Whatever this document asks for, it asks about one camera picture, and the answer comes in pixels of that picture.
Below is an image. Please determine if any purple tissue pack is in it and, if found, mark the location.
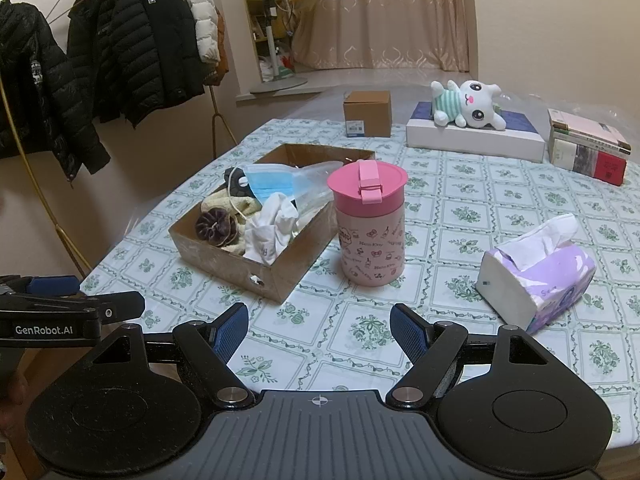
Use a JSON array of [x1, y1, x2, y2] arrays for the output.
[[475, 213, 597, 335]]

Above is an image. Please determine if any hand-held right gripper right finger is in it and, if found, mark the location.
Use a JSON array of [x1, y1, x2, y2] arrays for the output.
[[384, 302, 563, 411]]

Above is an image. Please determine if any small closed cardboard box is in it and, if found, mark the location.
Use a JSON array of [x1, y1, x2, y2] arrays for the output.
[[343, 90, 392, 137]]

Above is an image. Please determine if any plastic covered bed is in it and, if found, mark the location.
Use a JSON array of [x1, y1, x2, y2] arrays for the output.
[[237, 80, 640, 133]]

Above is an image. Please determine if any thick book red spine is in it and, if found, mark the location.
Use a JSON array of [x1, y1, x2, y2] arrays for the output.
[[548, 137, 628, 187]]

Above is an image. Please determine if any pink lidded cup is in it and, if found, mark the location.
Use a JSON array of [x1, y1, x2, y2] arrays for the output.
[[327, 158, 409, 288]]

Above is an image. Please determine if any blue face mask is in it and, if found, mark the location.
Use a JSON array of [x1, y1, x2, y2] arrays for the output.
[[241, 162, 303, 206]]

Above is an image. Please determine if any gold clothes rack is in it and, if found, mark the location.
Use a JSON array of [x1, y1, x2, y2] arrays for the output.
[[0, 0, 241, 281]]

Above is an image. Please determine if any white puffer jacket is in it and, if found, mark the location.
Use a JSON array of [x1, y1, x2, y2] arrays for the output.
[[167, 0, 222, 64]]

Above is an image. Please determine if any flat blue white box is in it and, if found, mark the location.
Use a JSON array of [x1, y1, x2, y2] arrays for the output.
[[406, 101, 547, 163]]

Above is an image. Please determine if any dark brown scrunchie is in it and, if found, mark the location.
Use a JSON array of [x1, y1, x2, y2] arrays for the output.
[[195, 208, 239, 249]]

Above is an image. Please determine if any black puffer jacket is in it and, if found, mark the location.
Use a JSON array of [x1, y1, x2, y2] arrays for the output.
[[0, 1, 112, 182], [66, 0, 207, 129]]

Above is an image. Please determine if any white plush toy striped shirt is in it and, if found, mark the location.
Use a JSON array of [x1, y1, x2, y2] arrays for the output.
[[431, 80, 507, 131]]

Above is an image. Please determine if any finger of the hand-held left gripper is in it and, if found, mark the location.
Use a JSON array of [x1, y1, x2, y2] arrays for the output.
[[0, 290, 146, 322], [0, 274, 81, 297]]

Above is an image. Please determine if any clear plastic bag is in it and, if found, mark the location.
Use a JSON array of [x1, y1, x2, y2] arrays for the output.
[[287, 160, 347, 233]]

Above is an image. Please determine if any yellow towel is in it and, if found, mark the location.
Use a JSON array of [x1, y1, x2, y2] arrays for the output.
[[201, 187, 263, 257]]

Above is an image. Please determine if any wooden bookshelf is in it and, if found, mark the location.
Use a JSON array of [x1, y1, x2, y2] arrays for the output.
[[236, 0, 281, 83]]

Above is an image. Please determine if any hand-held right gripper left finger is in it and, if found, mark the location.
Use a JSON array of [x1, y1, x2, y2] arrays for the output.
[[80, 302, 258, 411]]

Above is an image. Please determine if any beige curtain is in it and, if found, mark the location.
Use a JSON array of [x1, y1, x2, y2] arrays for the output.
[[290, 0, 474, 73]]

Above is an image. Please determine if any white floor fan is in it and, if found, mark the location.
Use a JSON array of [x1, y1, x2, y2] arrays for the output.
[[249, 0, 331, 95]]

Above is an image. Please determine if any white printed cloth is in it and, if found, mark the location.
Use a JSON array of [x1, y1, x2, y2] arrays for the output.
[[243, 192, 301, 266]]

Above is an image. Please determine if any orange garment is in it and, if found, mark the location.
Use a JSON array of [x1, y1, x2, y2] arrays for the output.
[[202, 7, 229, 86]]

